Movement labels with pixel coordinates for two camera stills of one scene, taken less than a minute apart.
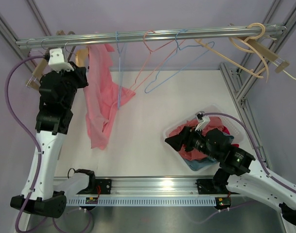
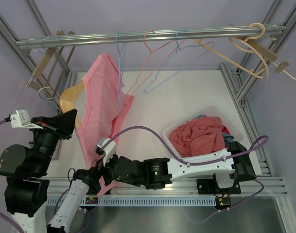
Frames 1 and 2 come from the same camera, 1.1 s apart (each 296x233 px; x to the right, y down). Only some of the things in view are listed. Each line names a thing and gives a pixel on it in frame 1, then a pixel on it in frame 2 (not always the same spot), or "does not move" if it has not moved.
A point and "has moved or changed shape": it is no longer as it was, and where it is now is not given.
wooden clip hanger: [269, 54] does not move
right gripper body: [196, 141] to [108, 171]
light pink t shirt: [103, 96] has moved or changed shape
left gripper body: [79, 80] to [46, 139]
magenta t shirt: [225, 130] does not move
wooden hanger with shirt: [82, 58] has moved or changed shape
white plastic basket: [228, 123] does not move
